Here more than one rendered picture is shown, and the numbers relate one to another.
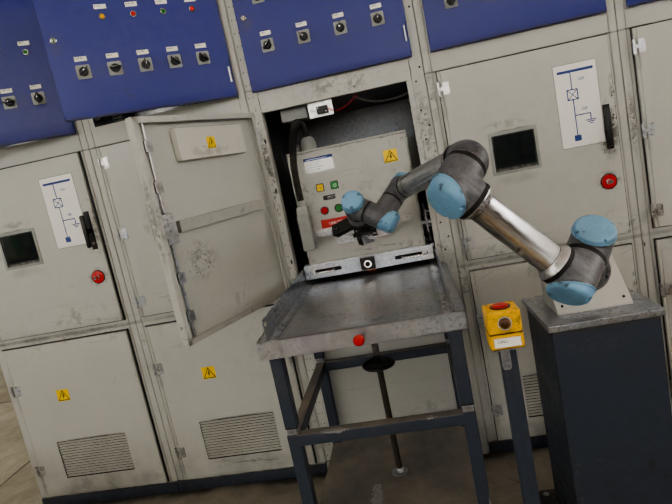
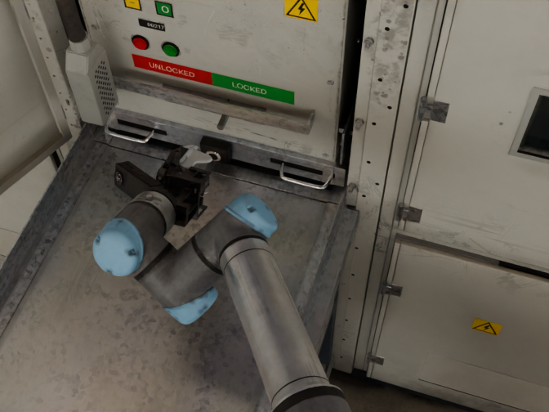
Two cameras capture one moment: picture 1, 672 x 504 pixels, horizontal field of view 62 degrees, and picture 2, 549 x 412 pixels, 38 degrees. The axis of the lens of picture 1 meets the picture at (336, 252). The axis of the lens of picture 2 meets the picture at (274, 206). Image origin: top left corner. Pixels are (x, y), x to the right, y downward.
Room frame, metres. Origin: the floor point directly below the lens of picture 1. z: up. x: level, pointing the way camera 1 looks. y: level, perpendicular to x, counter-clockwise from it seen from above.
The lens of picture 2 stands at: (1.31, -0.42, 2.17)
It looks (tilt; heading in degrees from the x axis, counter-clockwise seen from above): 56 degrees down; 11
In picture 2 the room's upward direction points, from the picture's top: 2 degrees counter-clockwise
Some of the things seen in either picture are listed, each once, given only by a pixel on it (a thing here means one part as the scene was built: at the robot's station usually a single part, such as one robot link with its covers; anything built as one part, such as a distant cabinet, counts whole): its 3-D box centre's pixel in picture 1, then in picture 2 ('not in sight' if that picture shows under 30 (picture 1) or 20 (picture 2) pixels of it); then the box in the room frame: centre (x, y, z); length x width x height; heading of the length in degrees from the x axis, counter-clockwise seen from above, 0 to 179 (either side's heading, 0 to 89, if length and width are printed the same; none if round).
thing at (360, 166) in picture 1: (356, 202); (208, 55); (2.27, -0.12, 1.15); 0.48 x 0.01 x 0.48; 82
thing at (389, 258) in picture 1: (368, 261); (221, 137); (2.29, -0.12, 0.89); 0.54 x 0.05 x 0.06; 82
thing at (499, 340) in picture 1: (502, 325); not in sight; (1.32, -0.37, 0.85); 0.08 x 0.08 x 0.10; 82
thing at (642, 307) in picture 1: (586, 305); not in sight; (1.65, -0.72, 0.74); 0.32 x 0.32 x 0.02; 83
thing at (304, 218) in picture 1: (306, 227); (92, 78); (2.24, 0.10, 1.09); 0.08 x 0.05 x 0.17; 172
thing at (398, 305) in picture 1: (366, 304); (152, 320); (1.90, -0.07, 0.82); 0.68 x 0.62 x 0.06; 172
